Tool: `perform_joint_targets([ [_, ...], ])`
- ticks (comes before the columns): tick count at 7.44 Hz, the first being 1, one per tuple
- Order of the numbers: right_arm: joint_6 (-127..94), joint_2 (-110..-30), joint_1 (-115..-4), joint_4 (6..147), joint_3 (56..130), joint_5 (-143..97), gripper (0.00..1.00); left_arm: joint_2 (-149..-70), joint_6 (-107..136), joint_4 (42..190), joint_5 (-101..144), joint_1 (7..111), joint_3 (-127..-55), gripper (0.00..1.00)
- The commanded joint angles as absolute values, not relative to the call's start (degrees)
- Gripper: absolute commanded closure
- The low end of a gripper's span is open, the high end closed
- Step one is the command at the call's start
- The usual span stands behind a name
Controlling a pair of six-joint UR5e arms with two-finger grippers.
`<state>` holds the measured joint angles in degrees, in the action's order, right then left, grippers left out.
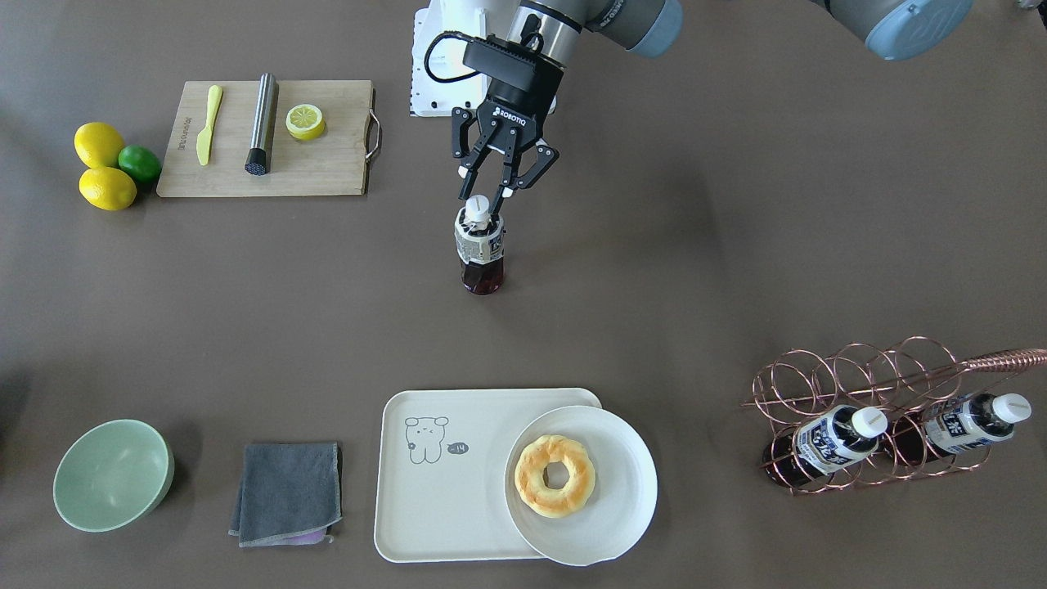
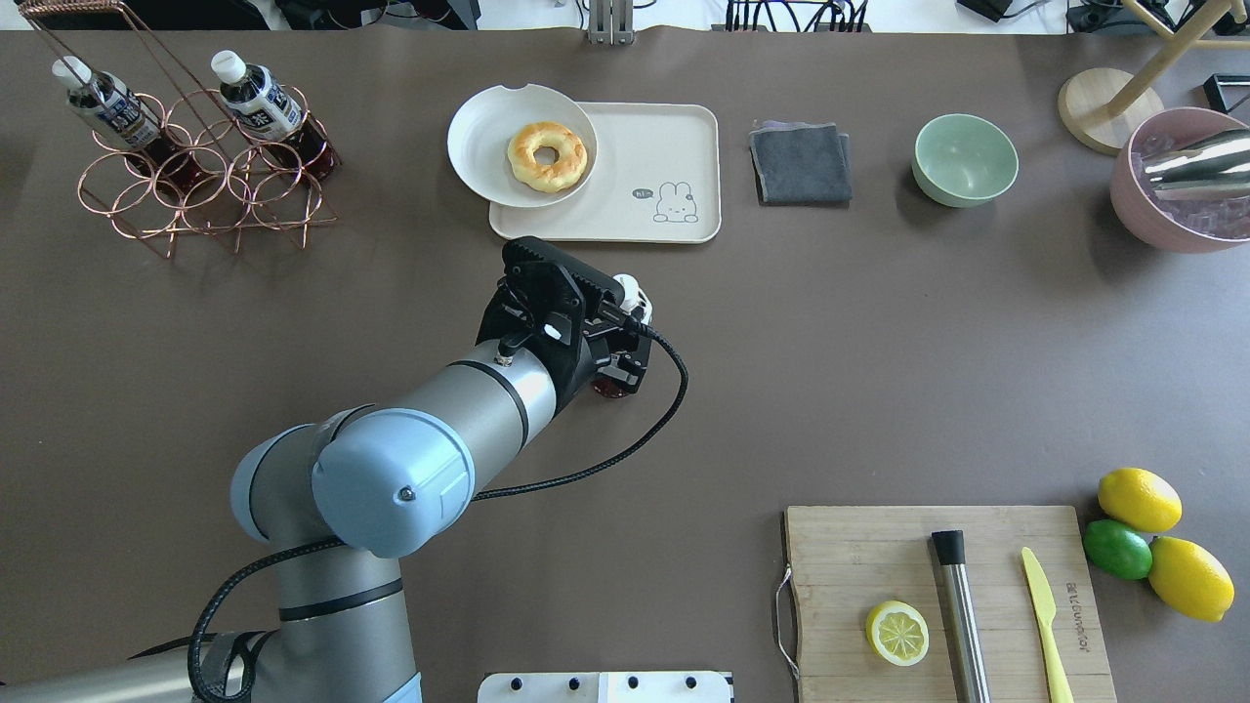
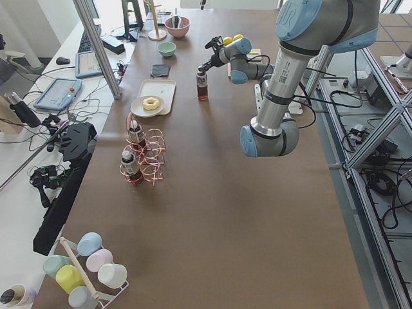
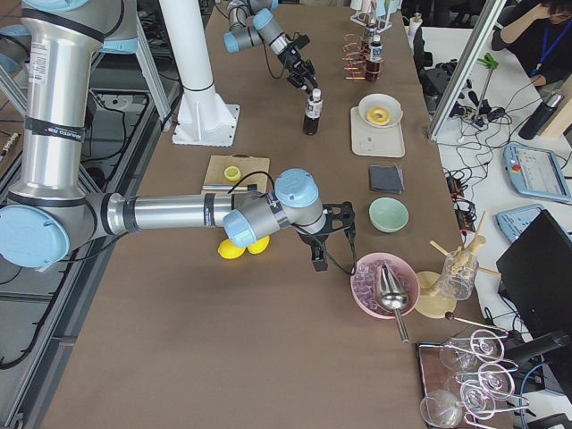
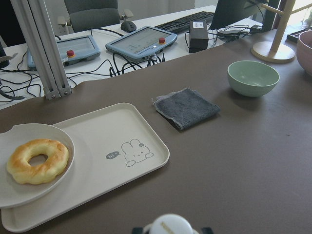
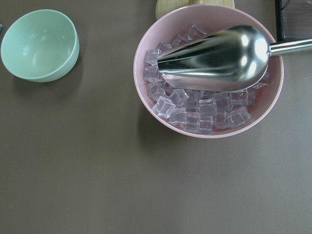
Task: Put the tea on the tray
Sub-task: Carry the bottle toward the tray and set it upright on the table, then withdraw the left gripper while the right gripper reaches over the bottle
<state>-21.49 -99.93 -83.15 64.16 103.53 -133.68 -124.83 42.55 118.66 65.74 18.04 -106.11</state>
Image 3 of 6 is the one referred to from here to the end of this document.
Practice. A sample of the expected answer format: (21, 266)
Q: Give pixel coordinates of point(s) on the grey plastic cup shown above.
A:
(81, 298)

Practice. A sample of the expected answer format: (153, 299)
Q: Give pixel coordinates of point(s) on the black thermos bottle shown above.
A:
(24, 113)

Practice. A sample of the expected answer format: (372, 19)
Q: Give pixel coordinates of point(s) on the cream rectangular tray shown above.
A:
(163, 88)

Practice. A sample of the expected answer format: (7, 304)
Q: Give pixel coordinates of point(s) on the green plastic cup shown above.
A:
(54, 263)

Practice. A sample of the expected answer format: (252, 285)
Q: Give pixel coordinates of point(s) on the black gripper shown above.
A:
(214, 59)

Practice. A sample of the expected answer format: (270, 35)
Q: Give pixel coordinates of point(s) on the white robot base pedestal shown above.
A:
(261, 93)

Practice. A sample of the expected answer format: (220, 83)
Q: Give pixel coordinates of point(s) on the white round plate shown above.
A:
(138, 110)

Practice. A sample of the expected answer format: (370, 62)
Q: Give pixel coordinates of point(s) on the black computer mouse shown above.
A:
(62, 60)

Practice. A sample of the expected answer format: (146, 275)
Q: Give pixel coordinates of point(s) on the blue plastic cup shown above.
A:
(89, 243)

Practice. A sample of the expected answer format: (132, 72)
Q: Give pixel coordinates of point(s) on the blue teach pendant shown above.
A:
(59, 94)
(86, 65)

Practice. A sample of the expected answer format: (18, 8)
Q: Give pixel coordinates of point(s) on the metal ice scoop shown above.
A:
(176, 20)

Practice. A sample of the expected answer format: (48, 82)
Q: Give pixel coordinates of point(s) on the tea bottle rack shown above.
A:
(130, 167)
(136, 135)

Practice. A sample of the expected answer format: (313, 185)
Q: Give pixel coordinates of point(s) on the copper wire bottle rack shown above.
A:
(150, 157)

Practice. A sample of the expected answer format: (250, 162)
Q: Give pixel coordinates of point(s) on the pink plastic cup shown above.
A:
(98, 259)

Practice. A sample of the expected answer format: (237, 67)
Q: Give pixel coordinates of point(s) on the dark grey folded cloth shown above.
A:
(160, 70)

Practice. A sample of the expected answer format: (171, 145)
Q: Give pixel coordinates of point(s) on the mint green bowl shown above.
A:
(166, 49)

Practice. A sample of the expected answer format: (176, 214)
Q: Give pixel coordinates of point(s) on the tea bottle dark liquid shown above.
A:
(202, 85)

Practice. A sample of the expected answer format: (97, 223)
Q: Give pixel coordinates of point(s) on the wooden cutting board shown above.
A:
(257, 59)

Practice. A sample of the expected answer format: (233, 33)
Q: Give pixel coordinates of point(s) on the black keyboard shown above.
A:
(85, 43)

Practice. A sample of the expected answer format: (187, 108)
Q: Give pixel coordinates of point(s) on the pink bowl with ice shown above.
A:
(181, 32)

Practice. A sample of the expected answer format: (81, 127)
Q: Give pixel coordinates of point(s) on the yellow plastic cup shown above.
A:
(68, 278)

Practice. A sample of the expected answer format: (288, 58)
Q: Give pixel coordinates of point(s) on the tea bottle front rack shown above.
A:
(130, 167)

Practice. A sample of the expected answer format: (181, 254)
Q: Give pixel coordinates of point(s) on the wooden mug tree stand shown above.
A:
(156, 34)

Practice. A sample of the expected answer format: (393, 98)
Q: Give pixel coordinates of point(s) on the paper coffee cup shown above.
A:
(18, 295)

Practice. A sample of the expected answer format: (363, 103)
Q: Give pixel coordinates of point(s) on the glazed ring donut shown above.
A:
(151, 103)

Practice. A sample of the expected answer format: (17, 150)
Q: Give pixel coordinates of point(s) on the white wire cup rack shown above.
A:
(99, 291)

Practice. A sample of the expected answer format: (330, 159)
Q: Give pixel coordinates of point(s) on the white plastic cup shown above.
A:
(112, 275)

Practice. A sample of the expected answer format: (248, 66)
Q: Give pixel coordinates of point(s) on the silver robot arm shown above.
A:
(302, 28)

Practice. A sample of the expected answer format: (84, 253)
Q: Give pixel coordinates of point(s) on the tea bottle rear rack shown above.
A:
(136, 135)

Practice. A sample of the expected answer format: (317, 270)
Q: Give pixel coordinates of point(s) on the aluminium frame post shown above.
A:
(89, 26)

